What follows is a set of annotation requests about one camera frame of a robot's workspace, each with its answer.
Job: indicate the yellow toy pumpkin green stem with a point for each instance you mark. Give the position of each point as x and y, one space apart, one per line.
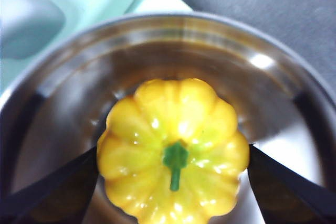
157 129

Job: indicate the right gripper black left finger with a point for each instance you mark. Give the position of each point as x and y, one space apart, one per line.
52 197

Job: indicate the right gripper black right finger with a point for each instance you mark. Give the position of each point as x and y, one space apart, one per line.
288 197

